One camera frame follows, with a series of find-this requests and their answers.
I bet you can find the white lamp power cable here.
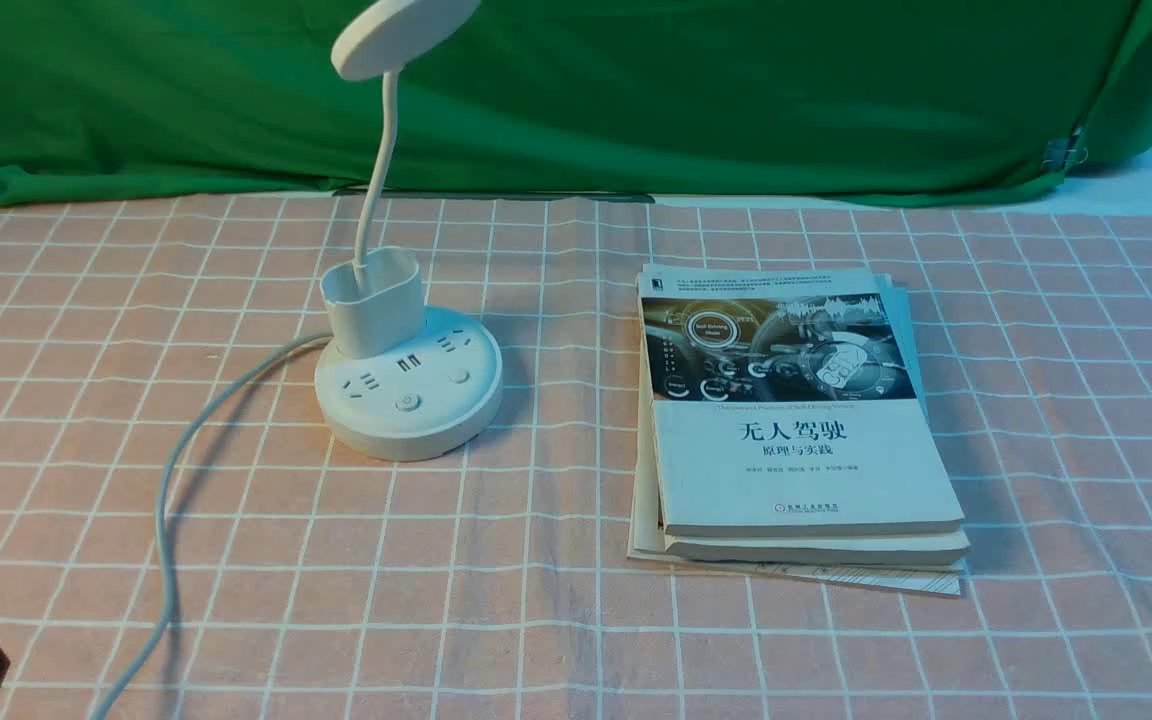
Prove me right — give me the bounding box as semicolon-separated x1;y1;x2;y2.
86;333;334;720

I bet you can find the pink checkered tablecloth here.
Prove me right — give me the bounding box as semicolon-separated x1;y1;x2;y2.
0;196;1152;719

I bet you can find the metal binder clip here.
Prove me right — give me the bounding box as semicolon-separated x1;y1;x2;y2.
1041;126;1087;174

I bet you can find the top book with car cover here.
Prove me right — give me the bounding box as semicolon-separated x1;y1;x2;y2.
638;266;967;539

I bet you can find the white desk lamp with sockets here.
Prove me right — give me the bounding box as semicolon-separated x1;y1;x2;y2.
314;1;503;462

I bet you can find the green backdrop cloth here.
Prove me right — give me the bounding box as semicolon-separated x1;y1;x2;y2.
0;1;1152;209

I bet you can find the bottom paper booklet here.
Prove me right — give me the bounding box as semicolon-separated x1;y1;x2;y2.
627;290;964;597

